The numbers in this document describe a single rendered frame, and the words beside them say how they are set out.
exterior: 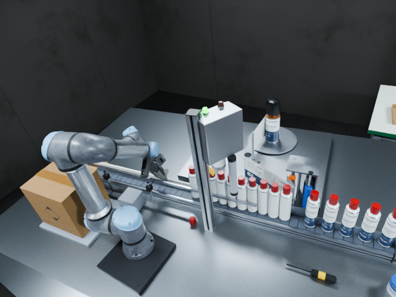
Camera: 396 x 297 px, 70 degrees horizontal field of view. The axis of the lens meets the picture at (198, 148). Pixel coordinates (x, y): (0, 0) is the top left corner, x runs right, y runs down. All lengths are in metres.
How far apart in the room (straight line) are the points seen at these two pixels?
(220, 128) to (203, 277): 0.66
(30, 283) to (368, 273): 1.47
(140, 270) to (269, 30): 2.99
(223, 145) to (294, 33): 2.62
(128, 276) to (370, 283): 0.99
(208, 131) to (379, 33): 2.66
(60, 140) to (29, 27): 2.58
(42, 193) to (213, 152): 0.87
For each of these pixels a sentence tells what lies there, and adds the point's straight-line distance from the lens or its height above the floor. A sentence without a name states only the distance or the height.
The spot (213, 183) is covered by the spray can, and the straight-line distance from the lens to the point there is 1.42.
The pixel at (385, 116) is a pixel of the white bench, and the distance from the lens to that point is 2.48.
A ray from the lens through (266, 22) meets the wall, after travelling 3.65.
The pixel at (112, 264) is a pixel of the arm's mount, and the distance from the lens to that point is 1.46.
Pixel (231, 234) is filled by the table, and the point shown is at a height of 0.83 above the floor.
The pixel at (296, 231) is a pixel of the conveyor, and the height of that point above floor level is 0.87.
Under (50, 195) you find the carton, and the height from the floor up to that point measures 1.12.
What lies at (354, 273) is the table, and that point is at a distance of 1.42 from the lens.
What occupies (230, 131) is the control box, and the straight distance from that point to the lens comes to 1.08.
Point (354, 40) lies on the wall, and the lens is 3.48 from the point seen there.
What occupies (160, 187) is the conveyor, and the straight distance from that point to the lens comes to 1.66.
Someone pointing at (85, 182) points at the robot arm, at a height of 1.28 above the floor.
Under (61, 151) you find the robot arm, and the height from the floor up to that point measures 1.46.
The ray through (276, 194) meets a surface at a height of 1.04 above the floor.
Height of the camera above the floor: 2.00
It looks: 36 degrees down
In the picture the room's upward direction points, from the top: 9 degrees counter-clockwise
